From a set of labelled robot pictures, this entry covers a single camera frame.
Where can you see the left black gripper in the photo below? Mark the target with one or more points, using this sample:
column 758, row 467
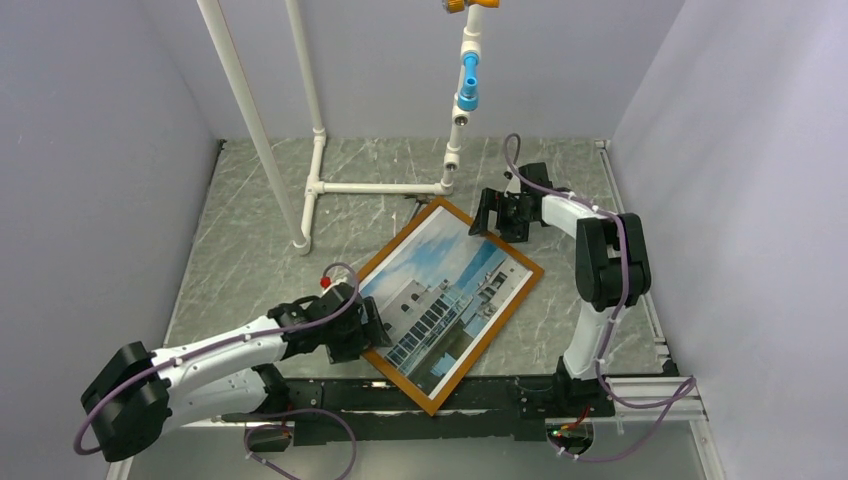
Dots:
column 351, row 349

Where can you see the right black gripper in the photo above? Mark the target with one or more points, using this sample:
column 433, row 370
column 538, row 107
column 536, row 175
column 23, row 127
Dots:
column 495, row 201

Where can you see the building photo print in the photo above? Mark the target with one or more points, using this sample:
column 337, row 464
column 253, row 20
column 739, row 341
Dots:
column 450, row 305

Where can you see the brown wooden picture frame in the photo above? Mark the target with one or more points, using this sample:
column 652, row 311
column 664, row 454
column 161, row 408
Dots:
column 503, row 318

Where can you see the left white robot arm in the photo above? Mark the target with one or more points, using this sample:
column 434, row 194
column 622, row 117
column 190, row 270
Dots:
column 142, row 394

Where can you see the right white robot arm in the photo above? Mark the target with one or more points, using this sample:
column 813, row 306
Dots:
column 611, row 264

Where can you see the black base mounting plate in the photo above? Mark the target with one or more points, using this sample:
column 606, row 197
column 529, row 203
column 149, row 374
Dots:
column 521, row 408

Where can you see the blue pipe fitting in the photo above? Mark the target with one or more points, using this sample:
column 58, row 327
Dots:
column 467, row 96

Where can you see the white pvc pipe stand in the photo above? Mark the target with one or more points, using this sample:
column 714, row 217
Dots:
column 289, row 76

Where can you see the orange pipe fitting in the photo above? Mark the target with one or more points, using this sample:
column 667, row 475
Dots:
column 456, row 6

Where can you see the aluminium rail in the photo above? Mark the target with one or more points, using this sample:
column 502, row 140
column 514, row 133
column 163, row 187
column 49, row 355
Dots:
column 643, row 404

